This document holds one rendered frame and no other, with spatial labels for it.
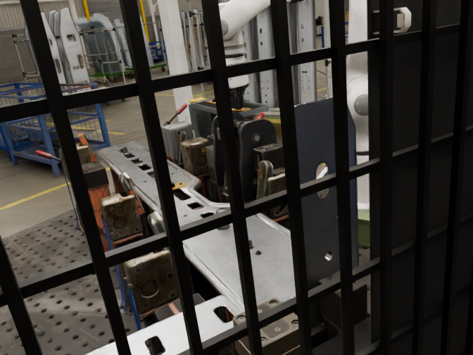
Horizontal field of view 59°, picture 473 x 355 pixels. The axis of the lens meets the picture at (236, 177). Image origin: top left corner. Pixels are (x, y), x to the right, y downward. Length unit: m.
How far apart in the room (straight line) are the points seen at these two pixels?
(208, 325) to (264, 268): 0.17
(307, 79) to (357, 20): 4.03
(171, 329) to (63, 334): 0.64
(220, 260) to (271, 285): 0.14
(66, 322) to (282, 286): 0.77
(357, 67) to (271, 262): 0.80
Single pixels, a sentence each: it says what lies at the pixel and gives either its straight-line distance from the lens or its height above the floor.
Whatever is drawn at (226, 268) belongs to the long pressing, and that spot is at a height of 1.00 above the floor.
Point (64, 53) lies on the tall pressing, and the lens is 10.18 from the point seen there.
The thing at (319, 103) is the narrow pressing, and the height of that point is 1.33.
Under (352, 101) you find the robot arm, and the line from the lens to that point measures 1.32.
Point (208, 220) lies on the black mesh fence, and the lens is 0.15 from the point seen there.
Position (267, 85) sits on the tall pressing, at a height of 0.60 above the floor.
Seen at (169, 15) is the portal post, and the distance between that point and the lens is 4.86.
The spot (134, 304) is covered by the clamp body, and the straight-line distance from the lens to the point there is 0.88.
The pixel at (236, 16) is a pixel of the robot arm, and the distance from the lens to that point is 1.32.
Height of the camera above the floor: 1.45
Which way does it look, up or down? 20 degrees down
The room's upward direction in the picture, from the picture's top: 7 degrees counter-clockwise
